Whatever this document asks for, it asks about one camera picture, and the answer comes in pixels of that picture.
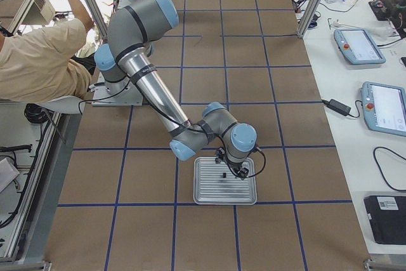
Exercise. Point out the white chair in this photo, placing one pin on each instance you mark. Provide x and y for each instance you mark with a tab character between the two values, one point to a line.
64	105

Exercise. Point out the seated person beige shirt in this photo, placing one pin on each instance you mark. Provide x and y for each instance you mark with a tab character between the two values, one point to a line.
40	65

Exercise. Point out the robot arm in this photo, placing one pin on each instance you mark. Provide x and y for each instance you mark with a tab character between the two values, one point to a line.
132	30

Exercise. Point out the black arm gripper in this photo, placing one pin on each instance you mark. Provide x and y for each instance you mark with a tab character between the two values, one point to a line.
237	167

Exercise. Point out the black laptop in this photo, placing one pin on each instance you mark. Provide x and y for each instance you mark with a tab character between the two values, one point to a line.
386	216

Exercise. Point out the far teach pendant tablet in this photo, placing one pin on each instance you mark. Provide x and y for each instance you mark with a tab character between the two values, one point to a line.
358	47

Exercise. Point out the ribbed metal tray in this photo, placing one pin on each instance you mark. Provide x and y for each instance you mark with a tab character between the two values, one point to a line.
210	188

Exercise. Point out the black power adapter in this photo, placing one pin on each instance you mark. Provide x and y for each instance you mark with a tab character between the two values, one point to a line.
337	106

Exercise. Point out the teach pendant tablet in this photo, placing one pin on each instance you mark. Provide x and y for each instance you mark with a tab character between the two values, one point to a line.
383	108
358	47

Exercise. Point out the near teach pendant tablet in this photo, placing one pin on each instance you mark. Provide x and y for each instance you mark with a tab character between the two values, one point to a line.
383	108

